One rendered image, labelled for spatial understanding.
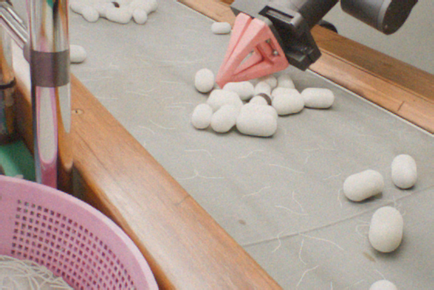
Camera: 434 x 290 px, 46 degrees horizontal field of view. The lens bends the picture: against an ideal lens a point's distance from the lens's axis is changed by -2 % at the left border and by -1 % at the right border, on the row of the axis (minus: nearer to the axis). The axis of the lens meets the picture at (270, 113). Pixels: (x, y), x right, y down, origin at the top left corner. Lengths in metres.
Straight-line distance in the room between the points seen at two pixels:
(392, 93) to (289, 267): 0.32
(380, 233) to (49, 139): 0.22
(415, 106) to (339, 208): 0.22
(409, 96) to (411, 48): 2.22
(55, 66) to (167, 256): 0.13
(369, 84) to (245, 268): 0.38
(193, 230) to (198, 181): 0.10
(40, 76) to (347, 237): 0.23
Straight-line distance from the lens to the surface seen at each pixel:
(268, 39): 0.54
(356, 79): 0.63
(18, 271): 0.34
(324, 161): 0.45
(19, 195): 0.35
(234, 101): 0.49
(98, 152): 0.38
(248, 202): 0.38
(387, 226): 0.35
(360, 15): 0.55
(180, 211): 0.32
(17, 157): 0.48
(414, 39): 2.80
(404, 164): 0.44
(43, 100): 0.33
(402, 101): 0.59
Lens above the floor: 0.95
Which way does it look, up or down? 24 degrees down
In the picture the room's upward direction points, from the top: 9 degrees clockwise
